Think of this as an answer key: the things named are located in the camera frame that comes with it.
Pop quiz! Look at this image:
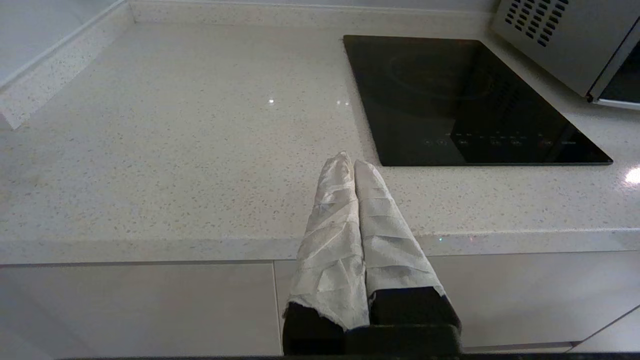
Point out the black glass microwave door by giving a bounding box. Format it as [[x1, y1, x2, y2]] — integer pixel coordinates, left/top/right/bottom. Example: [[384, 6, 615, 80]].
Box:
[[586, 20, 640, 111]]

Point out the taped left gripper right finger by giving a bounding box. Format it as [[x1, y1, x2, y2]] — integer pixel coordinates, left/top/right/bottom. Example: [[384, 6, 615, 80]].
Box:
[[354, 159, 463, 332]]

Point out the silver black microwave oven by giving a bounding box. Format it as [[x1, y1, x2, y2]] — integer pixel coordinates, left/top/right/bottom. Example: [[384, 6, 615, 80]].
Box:
[[490, 0, 640, 101]]

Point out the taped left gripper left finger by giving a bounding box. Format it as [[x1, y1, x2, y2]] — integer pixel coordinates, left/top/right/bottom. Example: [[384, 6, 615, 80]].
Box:
[[281, 152, 372, 357]]

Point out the black induction cooktop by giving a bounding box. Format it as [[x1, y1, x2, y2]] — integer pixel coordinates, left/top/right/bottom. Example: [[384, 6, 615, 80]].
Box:
[[343, 34, 614, 167]]

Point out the white cabinet drawer front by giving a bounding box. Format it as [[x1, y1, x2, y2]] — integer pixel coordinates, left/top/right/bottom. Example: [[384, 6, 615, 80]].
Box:
[[0, 261, 283, 359], [570, 307, 640, 355], [273, 250, 640, 351]]

